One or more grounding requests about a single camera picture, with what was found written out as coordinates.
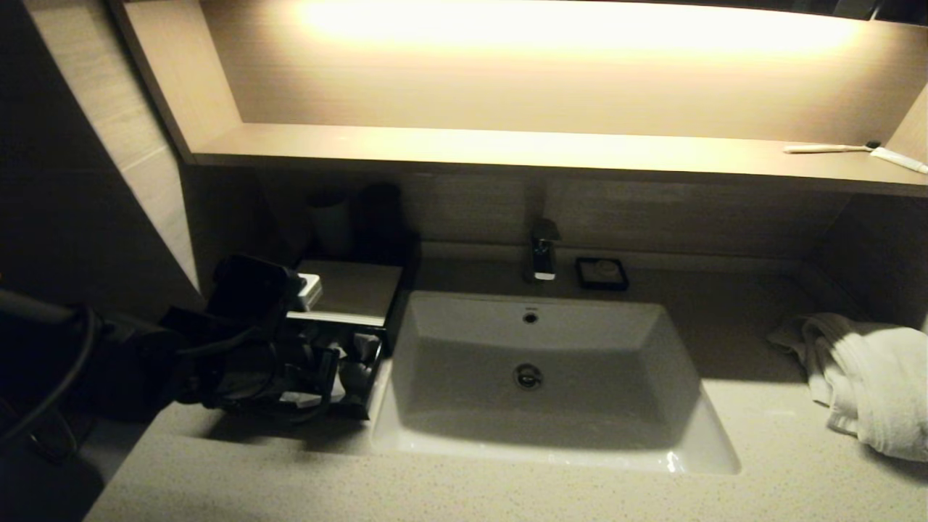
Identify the white terry towel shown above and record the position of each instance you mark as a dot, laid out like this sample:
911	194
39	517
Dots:
877	384

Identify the pale grey cup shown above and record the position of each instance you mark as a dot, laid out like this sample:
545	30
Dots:
331	221

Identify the puffy white pouch packet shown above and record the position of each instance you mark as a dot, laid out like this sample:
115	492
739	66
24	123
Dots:
366	346

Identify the black and orange left arm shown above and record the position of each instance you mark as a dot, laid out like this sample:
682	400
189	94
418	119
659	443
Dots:
109	348

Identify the black soap dish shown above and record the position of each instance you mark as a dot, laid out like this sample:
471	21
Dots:
602	274

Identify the white ceramic sink basin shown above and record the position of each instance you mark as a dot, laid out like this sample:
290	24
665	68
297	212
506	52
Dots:
551	391

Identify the dark brown cup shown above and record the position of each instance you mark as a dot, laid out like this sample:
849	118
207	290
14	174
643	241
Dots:
379	217

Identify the white toothpaste tube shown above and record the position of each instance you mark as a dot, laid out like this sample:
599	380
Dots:
899	159

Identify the white toothbrush black head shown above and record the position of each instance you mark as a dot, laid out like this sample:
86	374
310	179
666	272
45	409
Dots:
826	148

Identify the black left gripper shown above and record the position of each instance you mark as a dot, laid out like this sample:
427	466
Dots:
272	366

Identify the warm LED light strip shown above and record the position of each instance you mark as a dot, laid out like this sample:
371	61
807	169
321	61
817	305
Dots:
580	25

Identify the wooden wall shelf niche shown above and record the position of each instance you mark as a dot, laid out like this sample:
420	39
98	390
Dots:
507	148

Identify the chrome faucet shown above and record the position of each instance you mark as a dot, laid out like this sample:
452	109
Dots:
542	254

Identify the chrome sink drain plug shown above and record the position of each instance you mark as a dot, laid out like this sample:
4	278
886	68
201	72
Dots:
528	376

